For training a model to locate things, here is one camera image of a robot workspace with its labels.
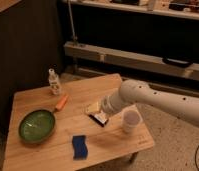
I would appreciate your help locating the small clear bottle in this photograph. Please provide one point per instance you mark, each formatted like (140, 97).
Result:
(54, 82)

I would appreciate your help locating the blue sponge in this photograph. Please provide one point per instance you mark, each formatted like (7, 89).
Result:
(79, 146)

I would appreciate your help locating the white paper cup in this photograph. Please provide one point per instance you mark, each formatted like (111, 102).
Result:
(130, 120)

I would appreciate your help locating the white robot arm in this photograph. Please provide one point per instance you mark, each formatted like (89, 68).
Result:
(131, 92)

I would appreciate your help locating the white cylindrical gripper end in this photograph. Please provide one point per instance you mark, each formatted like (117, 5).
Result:
(111, 105)

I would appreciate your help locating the long grey metal case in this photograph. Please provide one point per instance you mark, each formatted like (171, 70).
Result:
(130, 60)

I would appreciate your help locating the metal pole stand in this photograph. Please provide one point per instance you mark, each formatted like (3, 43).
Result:
(74, 37)

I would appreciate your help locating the upper shelf with clutter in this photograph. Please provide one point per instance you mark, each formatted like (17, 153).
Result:
(134, 8)

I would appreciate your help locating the green pan orange handle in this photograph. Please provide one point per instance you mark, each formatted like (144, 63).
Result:
(38, 125)

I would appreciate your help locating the wooden table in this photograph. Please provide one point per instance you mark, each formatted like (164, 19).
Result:
(56, 153)

